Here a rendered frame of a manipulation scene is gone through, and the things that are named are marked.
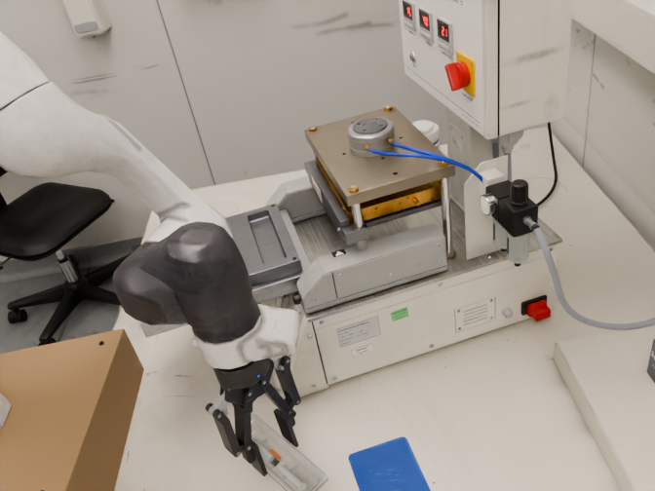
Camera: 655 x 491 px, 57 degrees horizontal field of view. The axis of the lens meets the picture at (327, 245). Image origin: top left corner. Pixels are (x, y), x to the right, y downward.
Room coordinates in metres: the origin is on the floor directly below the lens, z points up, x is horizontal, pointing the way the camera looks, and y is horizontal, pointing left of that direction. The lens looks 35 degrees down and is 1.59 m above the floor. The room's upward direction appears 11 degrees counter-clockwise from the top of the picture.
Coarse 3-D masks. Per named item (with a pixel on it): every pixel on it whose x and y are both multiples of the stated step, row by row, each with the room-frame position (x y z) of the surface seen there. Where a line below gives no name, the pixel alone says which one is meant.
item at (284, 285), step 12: (288, 216) 0.99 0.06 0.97; (288, 228) 0.95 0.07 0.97; (300, 252) 0.86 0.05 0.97; (288, 276) 0.80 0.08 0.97; (300, 276) 0.80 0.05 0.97; (252, 288) 0.79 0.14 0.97; (264, 288) 0.79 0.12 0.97; (276, 288) 0.79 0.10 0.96; (288, 288) 0.79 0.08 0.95; (264, 300) 0.79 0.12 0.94; (144, 324) 0.76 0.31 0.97; (168, 324) 0.76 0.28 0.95; (180, 324) 0.77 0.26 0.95
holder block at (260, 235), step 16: (256, 208) 1.00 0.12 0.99; (272, 208) 0.99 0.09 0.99; (240, 224) 0.96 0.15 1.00; (256, 224) 0.97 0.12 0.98; (272, 224) 0.96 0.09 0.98; (240, 240) 0.90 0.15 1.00; (256, 240) 0.92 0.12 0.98; (272, 240) 0.91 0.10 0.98; (288, 240) 0.87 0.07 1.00; (256, 256) 0.84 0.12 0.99; (272, 256) 0.85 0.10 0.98; (288, 256) 0.82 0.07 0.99; (256, 272) 0.80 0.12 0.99; (272, 272) 0.80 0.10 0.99; (288, 272) 0.81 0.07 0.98
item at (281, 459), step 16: (256, 416) 0.67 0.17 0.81; (256, 432) 0.63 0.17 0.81; (272, 432) 0.63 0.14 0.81; (272, 448) 0.60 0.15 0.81; (288, 448) 0.59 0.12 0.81; (272, 464) 0.57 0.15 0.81; (288, 464) 0.56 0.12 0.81; (304, 464) 0.56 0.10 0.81; (288, 480) 0.53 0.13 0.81; (304, 480) 0.53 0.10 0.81; (320, 480) 0.52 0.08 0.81
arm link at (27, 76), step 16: (0, 32) 0.71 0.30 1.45; (0, 48) 0.69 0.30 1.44; (16, 48) 0.71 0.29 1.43; (0, 64) 0.67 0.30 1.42; (16, 64) 0.68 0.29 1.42; (32, 64) 0.70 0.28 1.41; (0, 80) 0.66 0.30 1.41; (16, 80) 0.67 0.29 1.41; (32, 80) 0.68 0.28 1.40; (48, 80) 0.70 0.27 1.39; (0, 96) 0.65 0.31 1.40; (16, 96) 0.66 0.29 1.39
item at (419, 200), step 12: (336, 192) 0.89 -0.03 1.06; (408, 192) 0.85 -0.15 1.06; (420, 192) 0.84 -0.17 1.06; (432, 192) 0.84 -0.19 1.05; (372, 204) 0.83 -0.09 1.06; (384, 204) 0.83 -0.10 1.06; (396, 204) 0.83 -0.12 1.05; (408, 204) 0.84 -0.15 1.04; (420, 204) 0.84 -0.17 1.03; (432, 204) 0.84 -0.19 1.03; (348, 216) 0.82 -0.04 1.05; (372, 216) 0.83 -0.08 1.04; (384, 216) 0.83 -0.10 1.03; (396, 216) 0.83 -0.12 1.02
